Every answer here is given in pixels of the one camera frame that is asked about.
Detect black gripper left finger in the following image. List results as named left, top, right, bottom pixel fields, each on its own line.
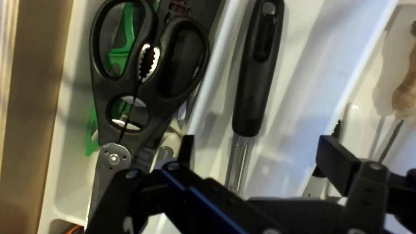
left=83, top=134, right=226, bottom=234

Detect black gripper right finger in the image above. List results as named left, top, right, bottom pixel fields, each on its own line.
left=316, top=136, right=416, bottom=234

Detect black handled potato peeler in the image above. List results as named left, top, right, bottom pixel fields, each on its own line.
left=225, top=0, right=284, bottom=194

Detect black kitchen scissors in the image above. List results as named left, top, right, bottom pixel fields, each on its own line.
left=88, top=0, right=210, bottom=218

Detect open wooden kitchen drawer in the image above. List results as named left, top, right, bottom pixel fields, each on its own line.
left=0, top=0, right=74, bottom=234

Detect white cutlery organizer tray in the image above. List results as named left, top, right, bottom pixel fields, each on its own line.
left=36, top=0, right=414, bottom=234

